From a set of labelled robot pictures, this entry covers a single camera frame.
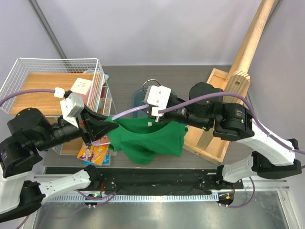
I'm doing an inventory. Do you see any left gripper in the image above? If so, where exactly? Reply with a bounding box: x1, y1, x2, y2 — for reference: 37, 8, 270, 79
36, 102, 121, 150

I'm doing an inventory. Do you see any lilac plastic clothes hanger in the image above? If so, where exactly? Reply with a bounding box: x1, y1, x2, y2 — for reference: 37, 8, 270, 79
91, 78, 165, 147

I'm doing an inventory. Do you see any green tank top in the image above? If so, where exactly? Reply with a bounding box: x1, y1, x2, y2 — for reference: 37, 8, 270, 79
106, 117, 188, 165

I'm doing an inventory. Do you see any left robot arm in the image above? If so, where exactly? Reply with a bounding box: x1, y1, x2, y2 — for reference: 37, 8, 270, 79
0, 107, 119, 222

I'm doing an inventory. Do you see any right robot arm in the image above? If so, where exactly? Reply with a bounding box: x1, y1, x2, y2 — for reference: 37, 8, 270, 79
157, 82, 302, 188

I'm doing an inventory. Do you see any colourful children's book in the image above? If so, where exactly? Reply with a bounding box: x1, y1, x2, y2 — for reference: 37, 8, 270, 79
77, 136, 111, 166

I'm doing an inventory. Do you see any pink white cube socket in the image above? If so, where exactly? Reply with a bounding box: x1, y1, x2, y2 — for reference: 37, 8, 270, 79
71, 78, 92, 104

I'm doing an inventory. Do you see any teal plastic basin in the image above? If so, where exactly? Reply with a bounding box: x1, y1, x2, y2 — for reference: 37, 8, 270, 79
132, 89, 176, 117

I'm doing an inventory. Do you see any light blue plush toy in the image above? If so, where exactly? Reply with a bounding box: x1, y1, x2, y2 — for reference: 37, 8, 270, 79
84, 69, 110, 111

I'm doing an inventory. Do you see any wooden clothes rack stand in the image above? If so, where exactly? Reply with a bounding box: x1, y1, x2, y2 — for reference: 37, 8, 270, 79
182, 0, 275, 165

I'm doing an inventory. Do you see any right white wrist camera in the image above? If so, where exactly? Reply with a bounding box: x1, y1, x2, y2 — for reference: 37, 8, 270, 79
144, 85, 171, 122

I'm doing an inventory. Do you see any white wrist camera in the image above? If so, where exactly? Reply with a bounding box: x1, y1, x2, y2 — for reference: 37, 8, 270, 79
54, 87, 84, 128
144, 85, 171, 122

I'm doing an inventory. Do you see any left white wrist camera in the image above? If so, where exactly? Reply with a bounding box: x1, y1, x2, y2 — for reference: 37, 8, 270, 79
54, 87, 84, 128

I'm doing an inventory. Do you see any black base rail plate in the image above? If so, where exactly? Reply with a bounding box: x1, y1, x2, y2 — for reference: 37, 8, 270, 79
45, 167, 244, 196

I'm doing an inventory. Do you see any white wire shelf rack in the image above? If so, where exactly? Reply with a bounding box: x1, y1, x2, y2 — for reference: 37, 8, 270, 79
0, 57, 121, 156

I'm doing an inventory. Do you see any white slotted cable duct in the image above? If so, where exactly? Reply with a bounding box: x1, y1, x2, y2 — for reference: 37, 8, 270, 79
49, 193, 219, 203

